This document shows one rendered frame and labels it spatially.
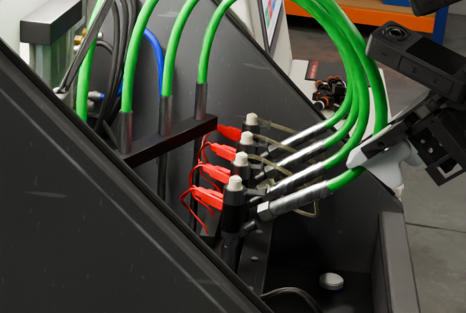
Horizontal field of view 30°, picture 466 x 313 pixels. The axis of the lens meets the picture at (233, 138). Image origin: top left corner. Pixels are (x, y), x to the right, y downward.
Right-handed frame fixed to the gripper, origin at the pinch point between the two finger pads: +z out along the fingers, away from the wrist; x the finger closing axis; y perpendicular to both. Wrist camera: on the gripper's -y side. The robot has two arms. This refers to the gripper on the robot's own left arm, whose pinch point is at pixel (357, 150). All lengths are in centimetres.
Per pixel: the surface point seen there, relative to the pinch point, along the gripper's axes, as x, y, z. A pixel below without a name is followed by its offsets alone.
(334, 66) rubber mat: 89, -9, 68
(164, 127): 6.4, -17.3, 31.8
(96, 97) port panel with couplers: 11, -29, 46
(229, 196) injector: -2.6, -4.4, 19.4
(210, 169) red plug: 5.1, -8.5, 28.2
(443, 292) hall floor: 151, 77, 146
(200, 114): 15.1, -15.9, 33.7
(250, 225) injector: -1.5, 0.3, 21.0
